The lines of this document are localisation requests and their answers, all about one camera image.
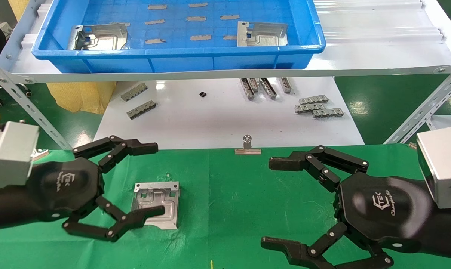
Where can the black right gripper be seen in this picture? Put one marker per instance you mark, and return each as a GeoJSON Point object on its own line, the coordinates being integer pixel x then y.
{"type": "Point", "coordinates": [386, 209]}

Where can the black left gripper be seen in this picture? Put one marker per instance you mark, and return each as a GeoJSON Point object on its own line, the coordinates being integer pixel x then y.
{"type": "Point", "coordinates": [64, 190]}

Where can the stamped sheet metal plate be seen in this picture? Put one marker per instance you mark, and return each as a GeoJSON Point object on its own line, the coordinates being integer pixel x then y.
{"type": "Point", "coordinates": [266, 35]}
{"type": "Point", "coordinates": [162, 198]}
{"type": "Point", "coordinates": [106, 39]}

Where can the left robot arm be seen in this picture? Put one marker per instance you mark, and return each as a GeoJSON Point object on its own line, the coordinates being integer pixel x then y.
{"type": "Point", "coordinates": [8, 209]}

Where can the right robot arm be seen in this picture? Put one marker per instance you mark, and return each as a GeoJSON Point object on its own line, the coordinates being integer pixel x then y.
{"type": "Point", "coordinates": [446, 235]}

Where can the white metal shelf rack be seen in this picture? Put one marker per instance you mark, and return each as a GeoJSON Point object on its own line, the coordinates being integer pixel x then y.
{"type": "Point", "coordinates": [218, 119]}

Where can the large blue plastic bin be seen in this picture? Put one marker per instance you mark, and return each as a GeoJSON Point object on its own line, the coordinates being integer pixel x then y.
{"type": "Point", "coordinates": [180, 59]}

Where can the grey tape strip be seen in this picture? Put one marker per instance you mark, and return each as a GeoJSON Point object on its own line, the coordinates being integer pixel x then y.
{"type": "Point", "coordinates": [230, 37]}
{"type": "Point", "coordinates": [229, 16]}
{"type": "Point", "coordinates": [157, 6]}
{"type": "Point", "coordinates": [154, 22]}
{"type": "Point", "coordinates": [155, 41]}
{"type": "Point", "coordinates": [200, 37]}
{"type": "Point", "coordinates": [198, 5]}
{"type": "Point", "coordinates": [196, 18]}

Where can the white background shelf rack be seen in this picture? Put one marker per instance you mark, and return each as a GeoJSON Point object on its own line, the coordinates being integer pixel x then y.
{"type": "Point", "coordinates": [448, 121]}

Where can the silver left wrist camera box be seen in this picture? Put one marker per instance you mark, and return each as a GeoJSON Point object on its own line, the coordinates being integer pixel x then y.
{"type": "Point", "coordinates": [12, 157]}

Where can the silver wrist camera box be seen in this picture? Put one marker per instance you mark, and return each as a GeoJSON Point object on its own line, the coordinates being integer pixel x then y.
{"type": "Point", "coordinates": [442, 168]}
{"type": "Point", "coordinates": [12, 157]}

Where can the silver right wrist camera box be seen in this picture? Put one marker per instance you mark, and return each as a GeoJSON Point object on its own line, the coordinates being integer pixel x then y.
{"type": "Point", "coordinates": [442, 168]}

